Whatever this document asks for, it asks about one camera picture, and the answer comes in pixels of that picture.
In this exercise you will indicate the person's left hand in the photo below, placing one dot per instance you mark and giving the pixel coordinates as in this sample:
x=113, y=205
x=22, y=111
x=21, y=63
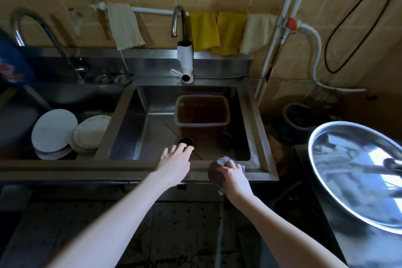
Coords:
x=173, y=167

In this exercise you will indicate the person's right hand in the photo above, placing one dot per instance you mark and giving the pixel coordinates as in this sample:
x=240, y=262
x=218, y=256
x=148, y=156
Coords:
x=235, y=181

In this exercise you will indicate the person's right fingers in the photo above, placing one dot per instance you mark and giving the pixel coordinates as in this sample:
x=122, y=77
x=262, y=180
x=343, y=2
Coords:
x=226, y=166

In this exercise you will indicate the person's left fingers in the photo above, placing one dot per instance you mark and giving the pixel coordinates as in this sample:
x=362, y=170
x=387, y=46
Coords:
x=180, y=149

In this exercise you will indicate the grey dish cloth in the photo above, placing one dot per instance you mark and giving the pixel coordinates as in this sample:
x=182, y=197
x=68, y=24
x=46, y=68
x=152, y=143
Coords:
x=221, y=170

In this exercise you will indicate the person's right forearm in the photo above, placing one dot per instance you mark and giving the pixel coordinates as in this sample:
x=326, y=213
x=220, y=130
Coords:
x=290, y=233

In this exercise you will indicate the person's left forearm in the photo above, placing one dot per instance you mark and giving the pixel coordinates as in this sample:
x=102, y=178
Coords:
x=117, y=223

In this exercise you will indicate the clear plastic rectangular container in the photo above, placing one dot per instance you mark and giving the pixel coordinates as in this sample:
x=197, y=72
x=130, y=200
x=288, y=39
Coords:
x=202, y=111

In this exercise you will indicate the stainless steel double sink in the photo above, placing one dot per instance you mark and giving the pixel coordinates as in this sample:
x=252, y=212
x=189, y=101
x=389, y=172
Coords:
x=138, y=114

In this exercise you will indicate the dark ceramic pot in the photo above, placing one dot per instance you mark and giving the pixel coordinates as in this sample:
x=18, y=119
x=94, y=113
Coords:
x=298, y=121

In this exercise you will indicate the white faucet water heater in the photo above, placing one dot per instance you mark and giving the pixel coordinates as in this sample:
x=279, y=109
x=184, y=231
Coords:
x=185, y=62

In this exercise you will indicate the patterned rim plate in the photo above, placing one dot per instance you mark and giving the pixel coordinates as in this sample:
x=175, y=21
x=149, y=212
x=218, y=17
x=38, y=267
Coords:
x=91, y=132

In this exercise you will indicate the round metal sink strainer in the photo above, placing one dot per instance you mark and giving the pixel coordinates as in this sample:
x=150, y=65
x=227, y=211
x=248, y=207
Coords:
x=104, y=79
x=122, y=79

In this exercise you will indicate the yellow hanging cloth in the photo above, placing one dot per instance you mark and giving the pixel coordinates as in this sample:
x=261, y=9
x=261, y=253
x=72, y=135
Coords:
x=203, y=30
x=228, y=32

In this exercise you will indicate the large white plate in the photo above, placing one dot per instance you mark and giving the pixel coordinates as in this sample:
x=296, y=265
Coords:
x=54, y=130

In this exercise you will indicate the curved chrome faucet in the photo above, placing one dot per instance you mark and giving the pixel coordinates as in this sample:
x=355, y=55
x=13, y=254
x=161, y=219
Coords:
x=179, y=19

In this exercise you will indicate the large steel pot lid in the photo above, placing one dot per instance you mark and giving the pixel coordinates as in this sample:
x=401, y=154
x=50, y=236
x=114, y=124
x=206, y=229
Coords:
x=358, y=175

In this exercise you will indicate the white striped hanging cloth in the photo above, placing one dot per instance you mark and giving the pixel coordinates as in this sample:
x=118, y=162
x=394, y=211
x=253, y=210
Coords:
x=124, y=27

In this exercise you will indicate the cream hanging cloth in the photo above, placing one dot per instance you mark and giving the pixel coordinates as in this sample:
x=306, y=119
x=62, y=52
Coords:
x=257, y=33

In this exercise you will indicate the white vertical pipes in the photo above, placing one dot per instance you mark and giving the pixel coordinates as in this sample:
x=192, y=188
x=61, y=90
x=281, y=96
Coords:
x=284, y=22

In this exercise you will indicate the red pipe valve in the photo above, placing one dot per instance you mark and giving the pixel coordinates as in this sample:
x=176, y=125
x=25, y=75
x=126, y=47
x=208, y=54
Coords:
x=291, y=23

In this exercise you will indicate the tall chrome gooseneck faucet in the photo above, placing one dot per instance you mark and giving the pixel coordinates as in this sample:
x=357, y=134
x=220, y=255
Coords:
x=44, y=41

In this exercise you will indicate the blue plastic bag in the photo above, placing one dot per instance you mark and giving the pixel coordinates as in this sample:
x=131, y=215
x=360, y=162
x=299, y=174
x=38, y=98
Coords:
x=14, y=60

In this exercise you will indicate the white horizontal wall pipe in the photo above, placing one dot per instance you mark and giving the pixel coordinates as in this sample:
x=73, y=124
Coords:
x=150, y=11

